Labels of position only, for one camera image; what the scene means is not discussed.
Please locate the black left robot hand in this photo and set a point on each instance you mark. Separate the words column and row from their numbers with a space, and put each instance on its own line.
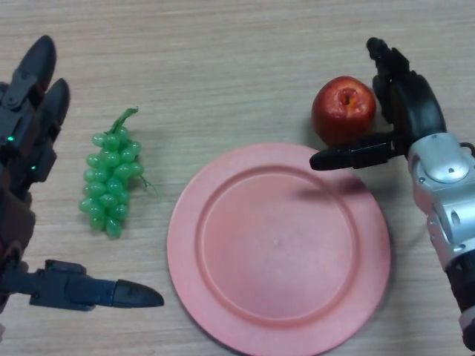
column 22, row 126

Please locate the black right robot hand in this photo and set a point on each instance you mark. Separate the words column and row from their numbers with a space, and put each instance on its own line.
column 419, row 107

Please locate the red apple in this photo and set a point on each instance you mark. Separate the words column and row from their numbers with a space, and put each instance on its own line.
column 341, row 115

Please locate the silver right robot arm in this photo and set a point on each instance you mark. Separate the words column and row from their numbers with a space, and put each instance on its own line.
column 445, row 207

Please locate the pink round plate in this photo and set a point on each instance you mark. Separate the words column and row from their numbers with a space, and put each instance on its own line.
column 278, row 256

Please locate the green grape bunch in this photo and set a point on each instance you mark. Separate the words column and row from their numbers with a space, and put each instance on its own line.
column 109, row 178

